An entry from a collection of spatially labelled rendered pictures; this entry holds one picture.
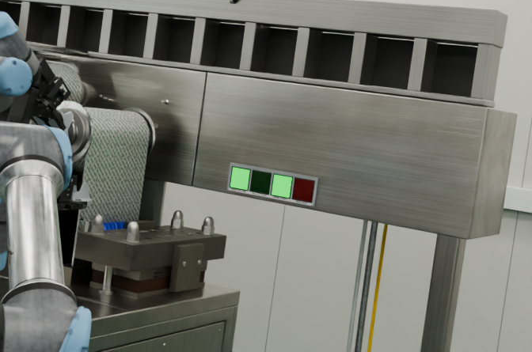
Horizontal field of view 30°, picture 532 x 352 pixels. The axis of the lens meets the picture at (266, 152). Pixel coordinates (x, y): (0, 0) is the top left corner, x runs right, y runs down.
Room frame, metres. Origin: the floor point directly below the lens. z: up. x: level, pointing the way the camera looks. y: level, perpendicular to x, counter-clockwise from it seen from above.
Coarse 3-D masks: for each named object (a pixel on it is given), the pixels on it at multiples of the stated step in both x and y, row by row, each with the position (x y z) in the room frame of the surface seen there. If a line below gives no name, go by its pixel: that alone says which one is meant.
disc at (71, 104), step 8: (64, 104) 2.36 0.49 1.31; (72, 104) 2.35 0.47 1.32; (80, 104) 2.34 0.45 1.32; (80, 112) 2.33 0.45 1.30; (88, 120) 2.32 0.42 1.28; (88, 128) 2.32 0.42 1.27; (88, 136) 2.32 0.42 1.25; (88, 144) 2.32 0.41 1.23; (80, 152) 2.33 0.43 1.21; (72, 160) 2.34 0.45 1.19
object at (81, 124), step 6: (60, 108) 2.35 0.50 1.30; (66, 108) 2.34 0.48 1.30; (72, 108) 2.34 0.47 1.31; (78, 114) 2.32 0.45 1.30; (78, 120) 2.32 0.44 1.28; (84, 120) 2.32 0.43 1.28; (78, 126) 2.32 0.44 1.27; (84, 126) 2.32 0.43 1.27; (78, 132) 2.32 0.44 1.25; (84, 132) 2.31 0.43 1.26; (78, 138) 2.32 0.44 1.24; (84, 138) 2.32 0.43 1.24; (78, 144) 2.32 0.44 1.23; (72, 150) 2.32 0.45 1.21; (78, 150) 2.33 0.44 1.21; (84, 156) 2.38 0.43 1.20
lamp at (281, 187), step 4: (276, 176) 2.43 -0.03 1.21; (280, 176) 2.42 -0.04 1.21; (284, 176) 2.42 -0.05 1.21; (276, 180) 2.43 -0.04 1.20; (280, 180) 2.42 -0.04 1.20; (284, 180) 2.42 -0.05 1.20; (288, 180) 2.41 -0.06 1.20; (276, 184) 2.43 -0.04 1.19; (280, 184) 2.42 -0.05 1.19; (284, 184) 2.42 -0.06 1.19; (288, 184) 2.41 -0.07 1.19; (272, 188) 2.43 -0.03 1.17; (276, 188) 2.43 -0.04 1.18; (280, 188) 2.42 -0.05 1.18; (284, 188) 2.42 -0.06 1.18; (288, 188) 2.41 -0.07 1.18; (272, 192) 2.43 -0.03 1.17; (276, 192) 2.43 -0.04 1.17; (280, 192) 2.42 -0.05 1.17; (284, 192) 2.42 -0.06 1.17; (288, 192) 2.41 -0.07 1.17; (284, 196) 2.42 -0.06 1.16; (288, 196) 2.41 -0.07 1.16
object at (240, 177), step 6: (234, 168) 2.49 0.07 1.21; (240, 168) 2.48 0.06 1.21; (234, 174) 2.49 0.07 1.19; (240, 174) 2.48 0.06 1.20; (246, 174) 2.47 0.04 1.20; (234, 180) 2.49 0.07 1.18; (240, 180) 2.48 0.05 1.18; (246, 180) 2.47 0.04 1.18; (234, 186) 2.49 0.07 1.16; (240, 186) 2.48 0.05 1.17; (246, 186) 2.47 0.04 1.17
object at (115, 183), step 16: (96, 160) 2.35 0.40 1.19; (112, 160) 2.41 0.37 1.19; (128, 160) 2.46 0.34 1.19; (144, 160) 2.52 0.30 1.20; (96, 176) 2.36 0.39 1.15; (112, 176) 2.42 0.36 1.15; (128, 176) 2.47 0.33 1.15; (96, 192) 2.37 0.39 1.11; (112, 192) 2.42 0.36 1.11; (128, 192) 2.48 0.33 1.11; (96, 208) 2.37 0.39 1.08; (112, 208) 2.43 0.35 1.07; (128, 208) 2.49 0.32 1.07; (80, 224) 2.33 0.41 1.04
